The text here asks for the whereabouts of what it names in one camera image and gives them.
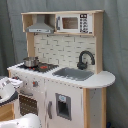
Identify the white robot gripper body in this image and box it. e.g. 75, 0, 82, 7
0, 77, 23, 92

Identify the white microwave door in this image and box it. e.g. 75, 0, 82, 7
56, 14, 80, 33

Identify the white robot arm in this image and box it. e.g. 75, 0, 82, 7
0, 76, 42, 128

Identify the wooden toy kitchen unit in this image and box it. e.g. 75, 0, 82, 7
8, 10, 115, 128

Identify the oven door with window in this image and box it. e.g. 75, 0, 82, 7
19, 91, 38, 116

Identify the small metal pot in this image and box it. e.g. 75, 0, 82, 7
23, 57, 39, 67

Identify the black stovetop with red burner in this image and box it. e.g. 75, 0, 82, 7
20, 63, 57, 72

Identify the white cabinet door with dispenser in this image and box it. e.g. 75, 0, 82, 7
46, 81, 84, 128

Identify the grey range hood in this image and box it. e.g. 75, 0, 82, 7
26, 15, 54, 34

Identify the grey toy sink basin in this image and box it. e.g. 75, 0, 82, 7
53, 67, 93, 81

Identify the black toy faucet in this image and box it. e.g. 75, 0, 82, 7
77, 50, 95, 70

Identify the microwave button panel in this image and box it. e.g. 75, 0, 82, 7
80, 14, 88, 33

